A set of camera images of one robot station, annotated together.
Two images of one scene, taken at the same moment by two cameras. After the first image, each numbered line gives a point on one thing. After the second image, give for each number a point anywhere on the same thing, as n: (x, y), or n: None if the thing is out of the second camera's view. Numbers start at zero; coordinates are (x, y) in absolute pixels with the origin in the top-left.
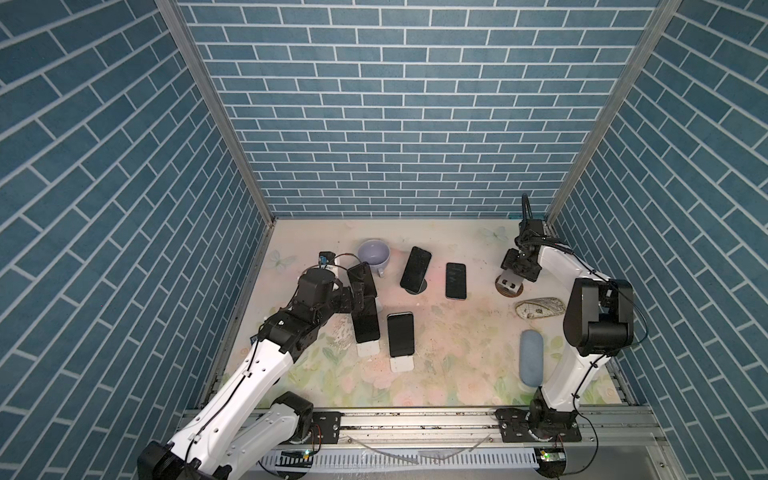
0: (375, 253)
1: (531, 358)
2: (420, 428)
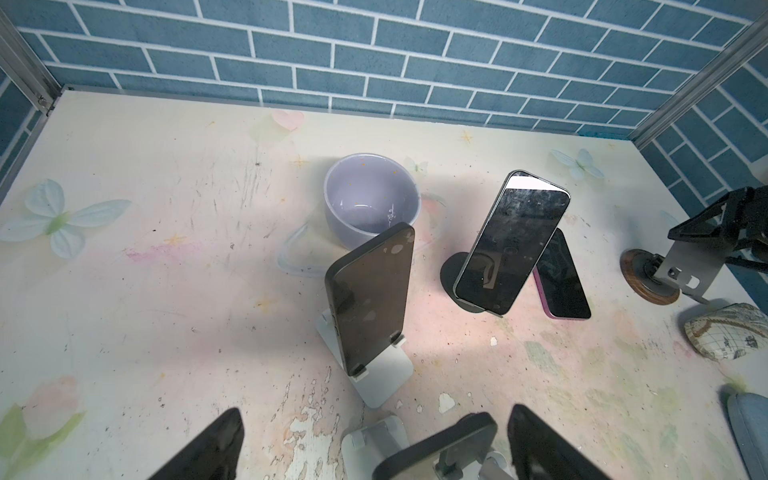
0: (366, 194)
1: (748, 415)
2: None
